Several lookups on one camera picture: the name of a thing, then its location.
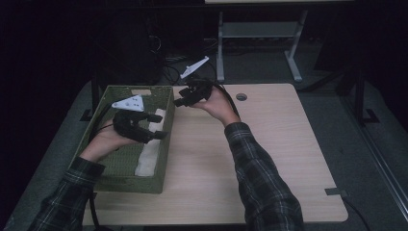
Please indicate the dark computer tower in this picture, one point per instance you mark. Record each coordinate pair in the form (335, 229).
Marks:
(131, 51)

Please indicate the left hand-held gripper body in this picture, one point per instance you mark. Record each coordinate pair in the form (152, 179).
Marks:
(126, 123)

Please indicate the person's left hand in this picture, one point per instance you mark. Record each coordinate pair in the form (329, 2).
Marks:
(106, 142)

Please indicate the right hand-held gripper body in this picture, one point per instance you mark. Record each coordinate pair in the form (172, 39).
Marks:
(198, 88)

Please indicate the person's right hand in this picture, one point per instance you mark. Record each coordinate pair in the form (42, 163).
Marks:
(218, 107)

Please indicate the grey metal table frame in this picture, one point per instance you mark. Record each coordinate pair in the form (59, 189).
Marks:
(256, 30)

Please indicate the black stand leg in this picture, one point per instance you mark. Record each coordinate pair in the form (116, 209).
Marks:
(94, 96)
(361, 96)

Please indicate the cream cloth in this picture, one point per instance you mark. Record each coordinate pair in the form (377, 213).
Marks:
(150, 154)

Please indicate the dark tape strip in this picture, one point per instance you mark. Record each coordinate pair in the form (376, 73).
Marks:
(335, 192)

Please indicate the green woven basket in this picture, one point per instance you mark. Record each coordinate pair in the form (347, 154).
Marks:
(128, 163)

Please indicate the grey metal floor rail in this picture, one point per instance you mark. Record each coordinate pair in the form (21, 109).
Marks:
(378, 154)

